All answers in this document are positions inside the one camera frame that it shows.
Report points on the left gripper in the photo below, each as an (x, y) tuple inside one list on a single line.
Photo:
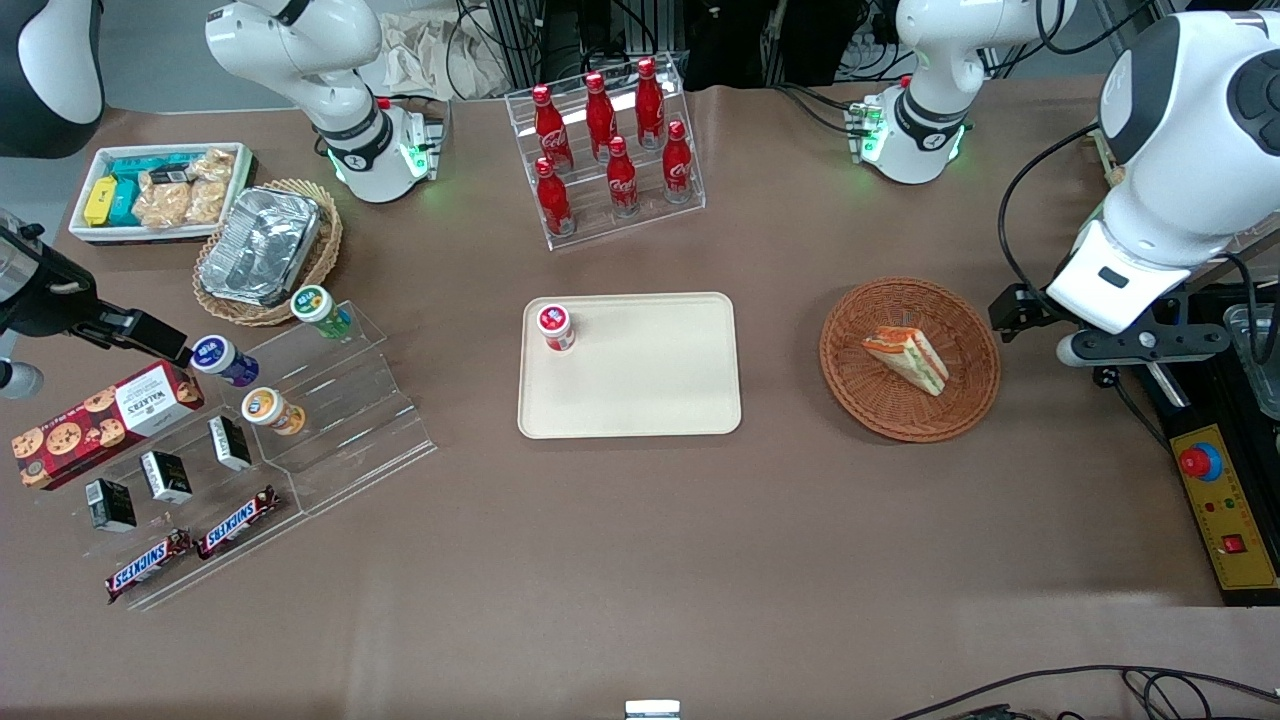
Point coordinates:
[(1016, 309)]

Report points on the white rectangular bin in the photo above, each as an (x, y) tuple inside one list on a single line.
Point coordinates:
[(85, 228)]

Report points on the crumpled beige cloth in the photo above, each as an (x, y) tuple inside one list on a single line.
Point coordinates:
[(430, 60)]

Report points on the orange small jar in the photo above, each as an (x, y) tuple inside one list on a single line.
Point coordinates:
[(270, 410)]

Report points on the black power plug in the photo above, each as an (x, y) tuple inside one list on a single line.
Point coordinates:
[(1105, 376)]

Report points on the clear bag of crackers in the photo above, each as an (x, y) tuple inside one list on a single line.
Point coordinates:
[(162, 205), (210, 185)]

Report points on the yellow emergency stop box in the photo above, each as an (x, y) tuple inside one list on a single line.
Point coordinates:
[(1225, 520)]

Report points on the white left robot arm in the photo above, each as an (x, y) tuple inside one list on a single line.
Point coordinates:
[(1180, 130)]

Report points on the teal snack packet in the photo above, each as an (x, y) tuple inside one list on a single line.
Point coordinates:
[(140, 165), (124, 203)]

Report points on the red cola bottle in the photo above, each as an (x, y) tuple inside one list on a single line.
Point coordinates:
[(552, 200), (649, 100), (622, 180), (549, 125), (600, 115), (677, 165)]

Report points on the black machine base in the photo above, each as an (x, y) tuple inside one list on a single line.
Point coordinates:
[(1195, 400)]

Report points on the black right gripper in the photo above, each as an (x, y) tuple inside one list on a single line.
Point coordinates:
[(45, 298)]

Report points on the Snickers bar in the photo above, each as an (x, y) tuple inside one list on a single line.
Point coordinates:
[(148, 566), (238, 522)]

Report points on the red-lid small jar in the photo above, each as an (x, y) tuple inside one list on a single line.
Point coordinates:
[(555, 325)]

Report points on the oval tan wicker basket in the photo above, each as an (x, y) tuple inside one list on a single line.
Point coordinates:
[(325, 255)]

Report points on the triangular sandwich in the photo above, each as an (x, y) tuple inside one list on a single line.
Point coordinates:
[(908, 358)]

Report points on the beige plastic tray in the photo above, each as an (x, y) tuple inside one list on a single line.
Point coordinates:
[(650, 380)]

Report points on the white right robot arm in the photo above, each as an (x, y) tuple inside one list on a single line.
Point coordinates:
[(330, 70)]

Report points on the yellow snack packet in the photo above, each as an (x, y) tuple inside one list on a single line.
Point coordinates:
[(100, 200)]

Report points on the clear plastic container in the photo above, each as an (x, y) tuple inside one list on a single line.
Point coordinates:
[(1255, 360)]

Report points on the blue-lid purple jar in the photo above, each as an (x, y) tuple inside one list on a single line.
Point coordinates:
[(222, 358)]

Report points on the red Walkers cookie box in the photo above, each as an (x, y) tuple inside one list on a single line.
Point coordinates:
[(100, 420)]

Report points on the green-lid small jar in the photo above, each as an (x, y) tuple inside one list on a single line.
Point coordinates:
[(318, 308)]

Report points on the clear acrylic stepped shelf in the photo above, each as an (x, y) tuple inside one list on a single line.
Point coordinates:
[(350, 410), (200, 540)]

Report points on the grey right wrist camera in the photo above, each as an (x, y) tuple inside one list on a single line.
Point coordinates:
[(18, 380)]

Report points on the clear acrylic bottle rack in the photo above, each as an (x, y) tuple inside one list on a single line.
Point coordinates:
[(640, 225)]

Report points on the small black carton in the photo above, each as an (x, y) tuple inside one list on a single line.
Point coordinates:
[(230, 443), (166, 478), (110, 505)]

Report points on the aluminium foil tray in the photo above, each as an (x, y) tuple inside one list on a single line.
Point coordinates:
[(260, 248)]

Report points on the round brown wicker basket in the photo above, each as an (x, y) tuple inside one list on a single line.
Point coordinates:
[(880, 400)]

